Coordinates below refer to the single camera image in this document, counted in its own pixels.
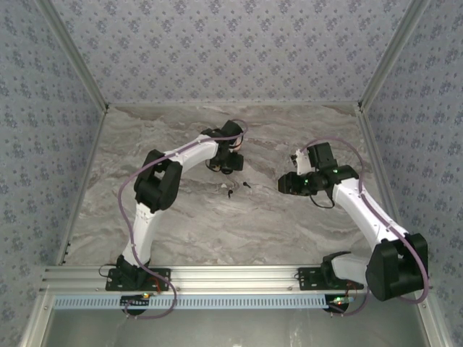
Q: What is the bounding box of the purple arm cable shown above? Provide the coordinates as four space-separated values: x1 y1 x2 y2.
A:
117 118 249 321
300 136 432 317

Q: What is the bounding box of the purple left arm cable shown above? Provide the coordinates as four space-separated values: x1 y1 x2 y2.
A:
117 118 249 321

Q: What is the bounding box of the short aluminium frame post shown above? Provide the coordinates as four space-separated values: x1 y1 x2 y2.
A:
415 291 453 347
20 291 55 347

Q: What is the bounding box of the slanted aluminium frame post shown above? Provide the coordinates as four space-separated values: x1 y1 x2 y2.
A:
357 0 432 109
35 0 110 109

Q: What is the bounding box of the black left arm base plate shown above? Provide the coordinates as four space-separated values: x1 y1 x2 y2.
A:
105 266 171 292

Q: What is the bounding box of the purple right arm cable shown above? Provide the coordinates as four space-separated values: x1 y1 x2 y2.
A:
300 136 432 317

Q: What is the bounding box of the wide aluminium mounting rail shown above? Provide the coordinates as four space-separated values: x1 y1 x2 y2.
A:
38 265 434 294

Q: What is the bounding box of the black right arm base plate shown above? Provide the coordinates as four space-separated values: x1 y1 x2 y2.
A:
297 266 365 292

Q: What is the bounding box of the grey metal panel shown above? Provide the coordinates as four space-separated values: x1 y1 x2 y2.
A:
45 309 426 347

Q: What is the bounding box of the aluminium table side rail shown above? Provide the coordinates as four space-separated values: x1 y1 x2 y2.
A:
356 102 414 264
54 103 111 267

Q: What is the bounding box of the black controller board with LED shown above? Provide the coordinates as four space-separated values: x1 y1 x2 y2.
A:
325 294 357 315
120 293 151 316

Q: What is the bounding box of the slotted pale blue cable duct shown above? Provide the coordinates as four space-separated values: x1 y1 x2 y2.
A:
53 294 331 310

